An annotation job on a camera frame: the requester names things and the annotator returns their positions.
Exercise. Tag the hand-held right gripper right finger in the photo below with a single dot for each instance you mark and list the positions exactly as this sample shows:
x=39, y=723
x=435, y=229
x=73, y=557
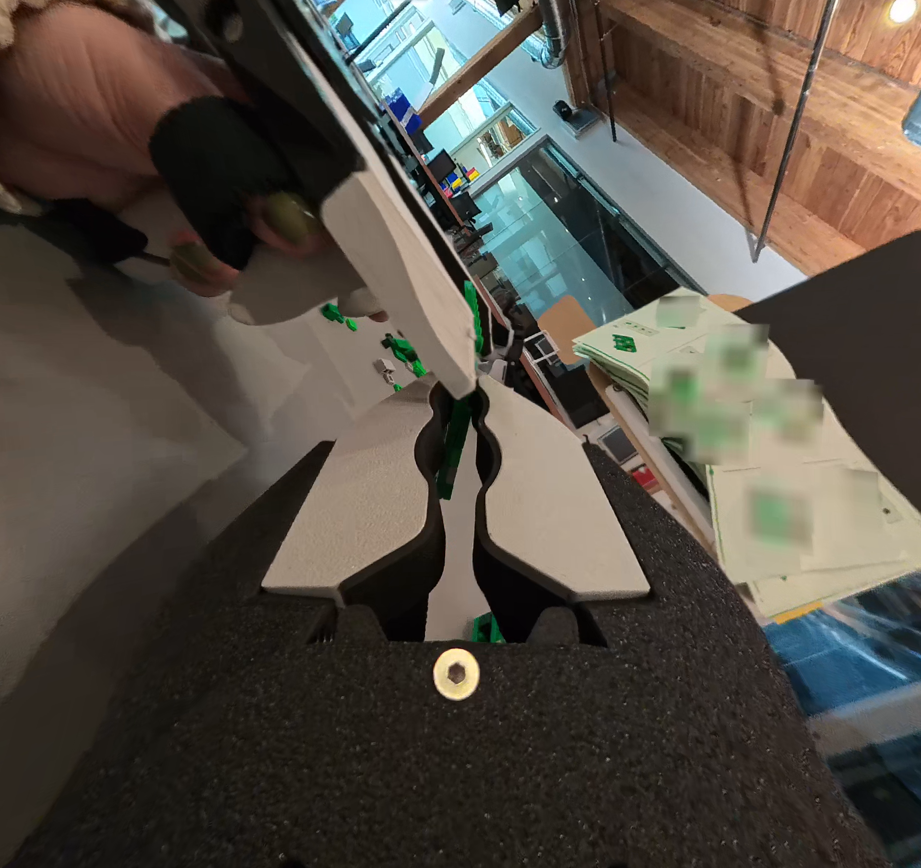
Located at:
x=561, y=515

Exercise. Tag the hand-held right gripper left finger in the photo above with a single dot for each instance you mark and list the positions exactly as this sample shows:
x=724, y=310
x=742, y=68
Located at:
x=360, y=501

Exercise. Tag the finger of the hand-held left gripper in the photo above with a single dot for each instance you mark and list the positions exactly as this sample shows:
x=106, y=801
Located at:
x=403, y=270

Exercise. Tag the green lego plate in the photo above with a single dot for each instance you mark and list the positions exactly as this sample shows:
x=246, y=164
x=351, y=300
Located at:
x=455, y=443

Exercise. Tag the scattered green lego bricks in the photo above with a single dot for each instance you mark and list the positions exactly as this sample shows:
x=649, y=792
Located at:
x=399, y=346

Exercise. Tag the small white lego piece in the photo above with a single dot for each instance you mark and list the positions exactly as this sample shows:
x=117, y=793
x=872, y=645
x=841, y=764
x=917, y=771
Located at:
x=386, y=373

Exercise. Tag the small green lego brick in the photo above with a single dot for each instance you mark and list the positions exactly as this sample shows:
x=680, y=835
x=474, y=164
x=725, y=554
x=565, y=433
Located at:
x=488, y=629

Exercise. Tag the person's left hand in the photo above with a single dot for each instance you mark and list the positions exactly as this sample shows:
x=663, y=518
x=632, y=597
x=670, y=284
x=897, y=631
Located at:
x=79, y=105

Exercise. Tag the black computer monitor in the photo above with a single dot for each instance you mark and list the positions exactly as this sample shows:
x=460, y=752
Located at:
x=440, y=162

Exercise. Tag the open instruction book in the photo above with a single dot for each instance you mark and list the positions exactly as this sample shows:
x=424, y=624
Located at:
x=827, y=562

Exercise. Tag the black panel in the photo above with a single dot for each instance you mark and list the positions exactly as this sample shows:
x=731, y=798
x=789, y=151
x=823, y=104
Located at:
x=849, y=335

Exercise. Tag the metal ceiling pole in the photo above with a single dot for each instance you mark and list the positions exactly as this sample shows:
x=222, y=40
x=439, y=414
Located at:
x=806, y=112

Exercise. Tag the round ceiling lamp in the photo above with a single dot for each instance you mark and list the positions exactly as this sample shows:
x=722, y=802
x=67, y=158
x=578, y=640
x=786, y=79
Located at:
x=903, y=9

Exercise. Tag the wall mounted camera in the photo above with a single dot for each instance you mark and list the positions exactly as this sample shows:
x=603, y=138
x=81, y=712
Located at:
x=575, y=117

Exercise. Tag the metal ventilation duct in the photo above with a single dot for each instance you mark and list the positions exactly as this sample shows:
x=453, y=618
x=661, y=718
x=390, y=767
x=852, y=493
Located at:
x=552, y=11

